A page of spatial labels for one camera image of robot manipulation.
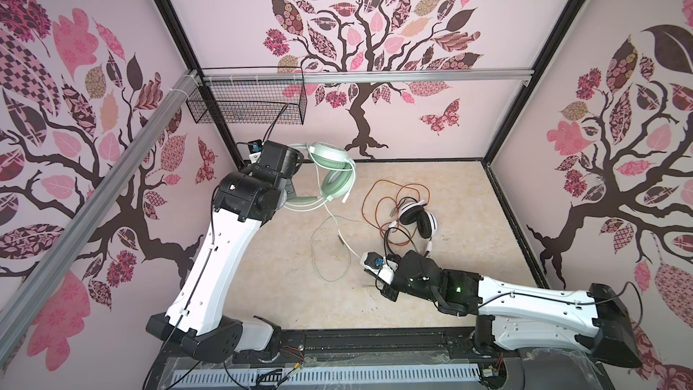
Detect aluminium rail left wall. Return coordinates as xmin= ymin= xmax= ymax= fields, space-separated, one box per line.
xmin=1 ymin=70 xmax=200 ymax=361

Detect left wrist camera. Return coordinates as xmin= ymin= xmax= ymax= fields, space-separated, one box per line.
xmin=247 ymin=139 xmax=263 ymax=164

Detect mint green headphones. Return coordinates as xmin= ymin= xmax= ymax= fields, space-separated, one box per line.
xmin=285 ymin=142 xmax=357 ymax=212

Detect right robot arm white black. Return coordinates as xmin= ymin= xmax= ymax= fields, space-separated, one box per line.
xmin=360 ymin=250 xmax=642 ymax=369

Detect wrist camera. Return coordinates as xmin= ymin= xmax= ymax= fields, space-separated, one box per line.
xmin=360 ymin=252 xmax=398 ymax=285
xmin=247 ymin=139 xmax=263 ymax=164

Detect aluminium rail wall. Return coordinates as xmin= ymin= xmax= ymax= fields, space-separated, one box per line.
xmin=200 ymin=68 xmax=534 ymax=86
xmin=1 ymin=70 xmax=200 ymax=361

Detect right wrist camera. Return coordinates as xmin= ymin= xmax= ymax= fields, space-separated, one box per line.
xmin=360 ymin=252 xmax=398 ymax=285

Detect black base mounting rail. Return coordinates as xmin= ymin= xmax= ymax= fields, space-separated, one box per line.
xmin=156 ymin=324 xmax=591 ymax=361

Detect aluminium rail back wall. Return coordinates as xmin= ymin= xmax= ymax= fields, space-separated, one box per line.
xmin=200 ymin=68 xmax=534 ymax=86

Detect white black headphones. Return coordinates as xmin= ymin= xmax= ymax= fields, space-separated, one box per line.
xmin=384 ymin=197 xmax=439 ymax=257

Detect red headphone cable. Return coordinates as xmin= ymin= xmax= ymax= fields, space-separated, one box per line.
xmin=361 ymin=179 xmax=431 ymax=247

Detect black wire mesh basket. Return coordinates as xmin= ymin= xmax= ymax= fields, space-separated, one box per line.
xmin=187 ymin=65 xmax=308 ymax=125

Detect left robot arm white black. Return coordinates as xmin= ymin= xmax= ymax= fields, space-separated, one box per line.
xmin=146 ymin=141 xmax=304 ymax=364

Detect white slotted cable duct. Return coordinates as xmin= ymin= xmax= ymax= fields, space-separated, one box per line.
xmin=170 ymin=364 xmax=480 ymax=389

